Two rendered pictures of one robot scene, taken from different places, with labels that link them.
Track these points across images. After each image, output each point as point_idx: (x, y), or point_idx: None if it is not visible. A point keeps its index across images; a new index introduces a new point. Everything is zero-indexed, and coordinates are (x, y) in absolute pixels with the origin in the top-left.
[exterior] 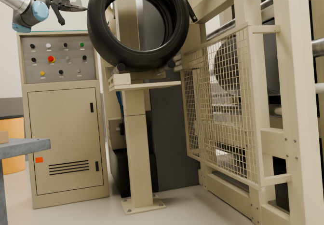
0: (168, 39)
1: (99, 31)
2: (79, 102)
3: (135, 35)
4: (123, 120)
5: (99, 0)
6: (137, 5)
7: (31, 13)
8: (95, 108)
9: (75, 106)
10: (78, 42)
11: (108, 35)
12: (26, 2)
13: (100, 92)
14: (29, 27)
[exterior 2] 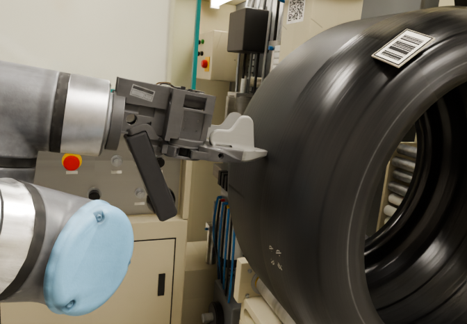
0: (424, 204)
1: (326, 291)
2: (133, 274)
3: None
4: (222, 301)
5: (354, 169)
6: None
7: (33, 297)
8: (169, 286)
9: (122, 283)
10: None
11: (354, 308)
12: (5, 258)
13: (185, 249)
14: None
